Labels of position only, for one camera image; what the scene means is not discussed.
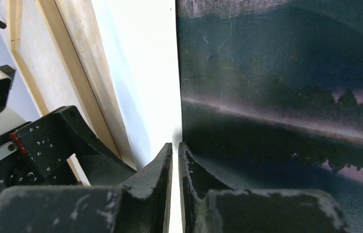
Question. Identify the sunset cloud photo print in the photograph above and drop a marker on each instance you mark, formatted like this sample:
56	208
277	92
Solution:
272	94

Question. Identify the white mat board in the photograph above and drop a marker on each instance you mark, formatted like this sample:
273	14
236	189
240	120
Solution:
129	51

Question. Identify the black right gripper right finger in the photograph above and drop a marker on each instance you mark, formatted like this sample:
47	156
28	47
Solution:
211	206

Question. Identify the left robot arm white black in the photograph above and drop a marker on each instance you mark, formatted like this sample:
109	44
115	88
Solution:
7	75

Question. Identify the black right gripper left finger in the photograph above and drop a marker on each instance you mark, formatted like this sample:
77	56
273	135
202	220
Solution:
138	205

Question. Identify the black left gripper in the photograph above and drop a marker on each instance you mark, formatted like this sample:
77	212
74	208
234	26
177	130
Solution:
44	147

